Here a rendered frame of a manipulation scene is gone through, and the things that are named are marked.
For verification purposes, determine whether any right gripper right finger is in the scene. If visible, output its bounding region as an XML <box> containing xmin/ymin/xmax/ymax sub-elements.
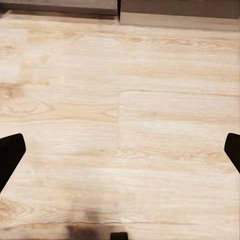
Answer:
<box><xmin>224</xmin><ymin>133</ymin><xmax>240</xmax><ymax>173</ymax></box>

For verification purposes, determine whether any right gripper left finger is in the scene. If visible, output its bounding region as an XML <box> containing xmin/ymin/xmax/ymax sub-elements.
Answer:
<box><xmin>0</xmin><ymin>133</ymin><xmax>26</xmax><ymax>193</ymax></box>

